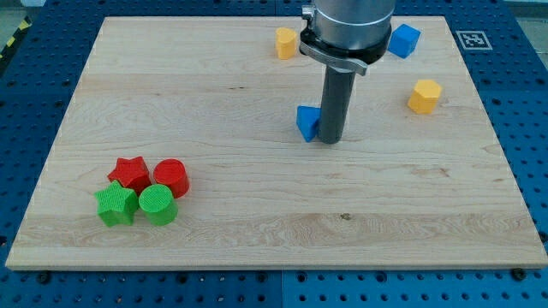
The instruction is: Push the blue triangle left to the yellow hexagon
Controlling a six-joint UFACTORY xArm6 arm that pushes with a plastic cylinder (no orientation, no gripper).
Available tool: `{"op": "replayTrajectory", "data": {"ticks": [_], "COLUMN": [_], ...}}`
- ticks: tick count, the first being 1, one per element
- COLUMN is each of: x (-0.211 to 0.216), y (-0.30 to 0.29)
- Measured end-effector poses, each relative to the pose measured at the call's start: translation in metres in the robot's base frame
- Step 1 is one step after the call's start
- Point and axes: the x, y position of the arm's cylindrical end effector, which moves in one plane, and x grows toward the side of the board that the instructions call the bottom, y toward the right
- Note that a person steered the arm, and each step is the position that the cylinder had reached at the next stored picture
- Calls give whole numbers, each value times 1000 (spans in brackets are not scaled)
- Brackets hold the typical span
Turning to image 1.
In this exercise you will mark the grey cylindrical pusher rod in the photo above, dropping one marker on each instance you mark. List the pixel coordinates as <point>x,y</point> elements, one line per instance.
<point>337,89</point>

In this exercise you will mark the white fiducial marker tag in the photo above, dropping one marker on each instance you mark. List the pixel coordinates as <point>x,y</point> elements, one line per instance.
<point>473,40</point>

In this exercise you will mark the red star block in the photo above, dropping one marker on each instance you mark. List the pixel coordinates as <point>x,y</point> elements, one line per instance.
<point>131,173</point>

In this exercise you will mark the yellow hexagon block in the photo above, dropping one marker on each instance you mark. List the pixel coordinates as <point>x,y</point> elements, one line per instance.
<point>425,96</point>

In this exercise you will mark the black yellow hazard tape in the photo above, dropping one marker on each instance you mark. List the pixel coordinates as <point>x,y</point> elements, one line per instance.
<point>16,38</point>

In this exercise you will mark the blue cube block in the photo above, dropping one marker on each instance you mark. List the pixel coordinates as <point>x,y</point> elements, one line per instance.
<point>403,41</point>

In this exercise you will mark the green cylinder block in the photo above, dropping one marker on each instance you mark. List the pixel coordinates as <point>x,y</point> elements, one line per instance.
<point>158,204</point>

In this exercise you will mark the green star block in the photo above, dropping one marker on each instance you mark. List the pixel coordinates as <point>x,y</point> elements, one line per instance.
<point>116,204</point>

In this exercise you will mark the black and silver clamp ring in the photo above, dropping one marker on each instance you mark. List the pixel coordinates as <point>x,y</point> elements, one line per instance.
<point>346,36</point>

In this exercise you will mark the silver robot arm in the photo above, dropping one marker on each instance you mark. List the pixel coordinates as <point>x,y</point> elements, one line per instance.
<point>346,36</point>

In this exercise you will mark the red cylinder block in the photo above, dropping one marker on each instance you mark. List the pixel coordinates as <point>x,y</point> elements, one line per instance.
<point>172,173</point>

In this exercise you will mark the yellow heart block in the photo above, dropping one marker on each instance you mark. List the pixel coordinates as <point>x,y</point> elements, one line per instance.
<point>286,43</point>

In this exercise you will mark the blue triangle block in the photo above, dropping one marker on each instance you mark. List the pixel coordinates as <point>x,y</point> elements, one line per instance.
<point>307,120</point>

